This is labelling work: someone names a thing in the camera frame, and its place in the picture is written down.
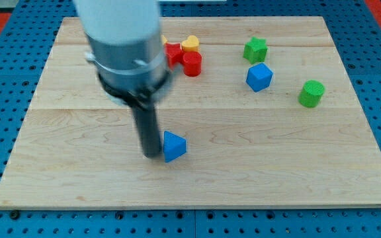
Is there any yellow block behind arm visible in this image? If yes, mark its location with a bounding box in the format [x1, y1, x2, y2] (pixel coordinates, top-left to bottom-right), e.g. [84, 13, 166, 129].
[161, 35, 168, 45]

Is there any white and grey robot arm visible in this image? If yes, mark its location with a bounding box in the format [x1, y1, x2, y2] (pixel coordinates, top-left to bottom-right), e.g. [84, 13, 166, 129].
[73, 0, 172, 107]

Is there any blue triangle block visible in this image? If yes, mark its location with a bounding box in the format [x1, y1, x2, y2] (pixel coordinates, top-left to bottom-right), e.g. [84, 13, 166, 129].
[163, 131, 187, 163]

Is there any blue cube block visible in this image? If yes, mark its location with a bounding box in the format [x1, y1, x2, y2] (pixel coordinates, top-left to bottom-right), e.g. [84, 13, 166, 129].
[245, 63, 274, 92]

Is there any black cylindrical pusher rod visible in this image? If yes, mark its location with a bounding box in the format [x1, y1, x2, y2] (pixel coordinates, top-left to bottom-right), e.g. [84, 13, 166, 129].
[132, 104, 161, 158]

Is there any red cylinder block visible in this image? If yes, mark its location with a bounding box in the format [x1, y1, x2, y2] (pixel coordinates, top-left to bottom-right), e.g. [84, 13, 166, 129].
[183, 52, 202, 77]

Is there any light wooden board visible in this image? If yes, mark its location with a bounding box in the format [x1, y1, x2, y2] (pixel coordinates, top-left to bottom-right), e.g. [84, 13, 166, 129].
[0, 17, 381, 210]

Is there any red star block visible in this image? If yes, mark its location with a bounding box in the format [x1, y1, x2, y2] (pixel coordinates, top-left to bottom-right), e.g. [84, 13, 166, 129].
[164, 43, 183, 69]

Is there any yellow heart block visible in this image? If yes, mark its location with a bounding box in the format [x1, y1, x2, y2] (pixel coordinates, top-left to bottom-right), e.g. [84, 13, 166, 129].
[181, 35, 200, 52]

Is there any green star block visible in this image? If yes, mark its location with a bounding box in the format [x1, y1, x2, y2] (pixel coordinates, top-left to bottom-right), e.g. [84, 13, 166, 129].
[243, 37, 268, 64]

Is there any green cylinder block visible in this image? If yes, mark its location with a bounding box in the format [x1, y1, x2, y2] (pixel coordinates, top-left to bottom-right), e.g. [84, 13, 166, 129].
[298, 80, 325, 108]

